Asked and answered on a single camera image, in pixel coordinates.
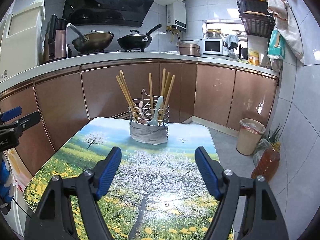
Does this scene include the yellow oil bottle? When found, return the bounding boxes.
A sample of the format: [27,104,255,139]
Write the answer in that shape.
[247,48,260,65]

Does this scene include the white hanging plastic bag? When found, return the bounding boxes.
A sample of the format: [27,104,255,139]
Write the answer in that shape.
[267,0,304,64]

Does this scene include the grey blue towel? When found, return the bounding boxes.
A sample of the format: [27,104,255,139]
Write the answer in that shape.
[222,34,240,50]

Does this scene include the plastic bag with green onions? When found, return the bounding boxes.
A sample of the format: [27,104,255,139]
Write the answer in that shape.
[253,125,283,165]

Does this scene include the beige trash bin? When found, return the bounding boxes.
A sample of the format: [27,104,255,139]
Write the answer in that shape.
[236,118,266,155]

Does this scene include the brown kitchen base cabinets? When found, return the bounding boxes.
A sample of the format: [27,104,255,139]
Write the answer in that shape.
[0,61,279,178]

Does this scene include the gas stove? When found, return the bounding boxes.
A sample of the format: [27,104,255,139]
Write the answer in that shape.
[77,49,145,55]

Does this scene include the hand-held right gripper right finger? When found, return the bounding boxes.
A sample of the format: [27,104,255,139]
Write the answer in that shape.
[195,146,290,240]

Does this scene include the group of wooden chopsticks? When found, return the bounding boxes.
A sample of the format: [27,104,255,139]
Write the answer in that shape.
[116,68,176,124]

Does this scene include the white microwave oven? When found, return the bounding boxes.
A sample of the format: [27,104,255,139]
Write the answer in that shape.
[202,39,228,55]

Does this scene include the white wall water heater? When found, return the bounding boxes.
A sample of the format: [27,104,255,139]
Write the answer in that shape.
[167,1,187,32]

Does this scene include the large amber oil bottle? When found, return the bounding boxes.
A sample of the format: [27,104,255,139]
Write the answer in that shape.
[251,142,280,180]

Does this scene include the rose gold thermos jug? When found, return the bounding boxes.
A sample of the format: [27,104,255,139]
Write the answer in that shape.
[43,14,68,64]

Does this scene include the brown rice cooker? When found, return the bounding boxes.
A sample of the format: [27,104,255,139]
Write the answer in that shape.
[179,43,201,57]

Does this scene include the pink plastic spoon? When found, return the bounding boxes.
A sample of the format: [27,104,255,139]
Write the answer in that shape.
[138,101,148,124]

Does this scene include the teal tissue pack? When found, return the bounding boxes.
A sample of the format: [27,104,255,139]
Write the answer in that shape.
[267,29,286,60]

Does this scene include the brass wok with steel handle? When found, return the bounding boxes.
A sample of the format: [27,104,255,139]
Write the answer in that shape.
[66,23,115,53]

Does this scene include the kitchen window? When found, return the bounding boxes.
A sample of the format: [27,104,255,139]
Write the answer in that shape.
[203,21,248,40]

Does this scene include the cream white countertop appliance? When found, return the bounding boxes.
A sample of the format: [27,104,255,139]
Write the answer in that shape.
[0,0,46,80]

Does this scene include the black wall rack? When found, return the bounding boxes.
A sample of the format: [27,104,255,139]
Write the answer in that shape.
[234,0,275,36]

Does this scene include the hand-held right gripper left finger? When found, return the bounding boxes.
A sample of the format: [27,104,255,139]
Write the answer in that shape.
[24,146,122,240]

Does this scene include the metal wire utensil holder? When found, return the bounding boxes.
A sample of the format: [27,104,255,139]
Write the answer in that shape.
[128,89,170,145]

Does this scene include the black wok with lid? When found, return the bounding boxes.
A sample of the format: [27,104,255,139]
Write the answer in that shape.
[117,24,162,50]

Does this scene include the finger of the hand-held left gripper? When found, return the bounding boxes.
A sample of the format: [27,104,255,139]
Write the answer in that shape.
[15,112,41,132]
[0,107,22,121]

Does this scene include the steel pot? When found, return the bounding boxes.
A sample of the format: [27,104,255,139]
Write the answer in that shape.
[205,29,223,40]

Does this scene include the black glass range hood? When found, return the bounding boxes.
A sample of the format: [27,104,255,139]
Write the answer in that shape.
[62,0,164,28]

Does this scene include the light blue plastic spoon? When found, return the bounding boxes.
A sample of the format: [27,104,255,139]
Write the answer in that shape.
[147,96,164,126]

